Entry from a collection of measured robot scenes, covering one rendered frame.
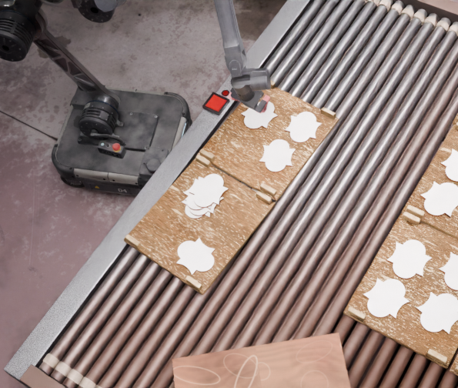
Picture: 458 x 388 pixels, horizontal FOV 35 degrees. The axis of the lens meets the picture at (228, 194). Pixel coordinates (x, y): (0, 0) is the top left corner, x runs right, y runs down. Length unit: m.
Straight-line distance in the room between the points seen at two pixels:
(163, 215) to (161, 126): 1.14
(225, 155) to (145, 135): 1.01
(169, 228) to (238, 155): 0.37
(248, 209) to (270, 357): 0.57
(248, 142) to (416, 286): 0.79
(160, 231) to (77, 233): 1.22
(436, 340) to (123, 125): 1.96
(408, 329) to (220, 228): 0.70
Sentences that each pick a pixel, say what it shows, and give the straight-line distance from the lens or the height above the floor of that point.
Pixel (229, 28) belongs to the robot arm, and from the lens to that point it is 2.40.
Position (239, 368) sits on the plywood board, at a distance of 2.20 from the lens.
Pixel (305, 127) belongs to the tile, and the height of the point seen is 0.94.
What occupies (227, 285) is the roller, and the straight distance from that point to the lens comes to 2.42.
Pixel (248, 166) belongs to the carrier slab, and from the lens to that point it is 2.61.
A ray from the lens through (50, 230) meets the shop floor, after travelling 3.75.
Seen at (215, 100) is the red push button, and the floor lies 0.93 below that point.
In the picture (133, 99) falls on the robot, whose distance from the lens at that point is 3.77.
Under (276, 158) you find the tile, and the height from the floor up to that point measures 0.94.
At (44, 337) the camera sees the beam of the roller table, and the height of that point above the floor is 0.92.
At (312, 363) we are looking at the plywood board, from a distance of 2.20.
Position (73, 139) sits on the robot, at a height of 0.24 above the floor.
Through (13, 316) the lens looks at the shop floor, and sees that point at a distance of 3.61.
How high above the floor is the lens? 3.14
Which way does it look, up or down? 59 degrees down
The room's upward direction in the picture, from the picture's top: 10 degrees counter-clockwise
